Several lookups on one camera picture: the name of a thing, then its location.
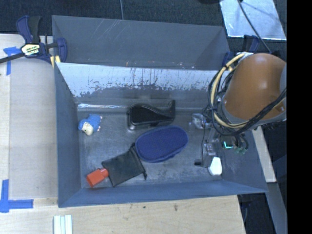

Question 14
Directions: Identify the black cloth pouch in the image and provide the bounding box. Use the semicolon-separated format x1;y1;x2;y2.
101;142;148;188

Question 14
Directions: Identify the blue oval pouch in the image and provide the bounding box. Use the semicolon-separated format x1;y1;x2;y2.
134;125;189;164

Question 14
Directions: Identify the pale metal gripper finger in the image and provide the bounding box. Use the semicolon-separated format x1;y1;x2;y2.
202;140;218;168
188;113;208;133

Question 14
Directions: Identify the grey metal bin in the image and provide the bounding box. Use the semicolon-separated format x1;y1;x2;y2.
51;15;269;208

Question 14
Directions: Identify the black cylinder on white bracket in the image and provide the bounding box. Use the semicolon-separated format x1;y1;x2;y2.
194;156;223;176

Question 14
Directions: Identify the black glasses case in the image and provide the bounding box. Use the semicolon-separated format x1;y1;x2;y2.
126;99;176;131

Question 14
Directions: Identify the pale wood board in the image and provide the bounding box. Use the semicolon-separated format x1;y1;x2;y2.
8;57;59;201

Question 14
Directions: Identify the orange-red block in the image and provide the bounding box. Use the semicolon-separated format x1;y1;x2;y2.
86;168;109;188

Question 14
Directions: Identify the blue and cream toy animal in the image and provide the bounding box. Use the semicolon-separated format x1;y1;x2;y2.
78;114;103;137

